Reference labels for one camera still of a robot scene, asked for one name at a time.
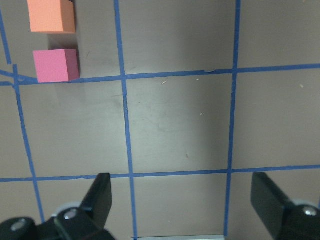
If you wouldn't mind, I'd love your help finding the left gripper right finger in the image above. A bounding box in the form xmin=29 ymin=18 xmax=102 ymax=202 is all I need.
xmin=250 ymin=172 xmax=320 ymax=240

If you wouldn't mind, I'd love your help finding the pink foam cube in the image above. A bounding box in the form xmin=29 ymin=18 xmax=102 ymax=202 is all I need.
xmin=33 ymin=49 xmax=80 ymax=83

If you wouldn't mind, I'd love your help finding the orange foam cube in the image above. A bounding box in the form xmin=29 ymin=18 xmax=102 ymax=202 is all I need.
xmin=27 ymin=0 xmax=76 ymax=34

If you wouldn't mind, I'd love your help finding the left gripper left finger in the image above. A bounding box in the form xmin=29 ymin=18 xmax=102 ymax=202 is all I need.
xmin=54 ymin=173 xmax=115 ymax=240

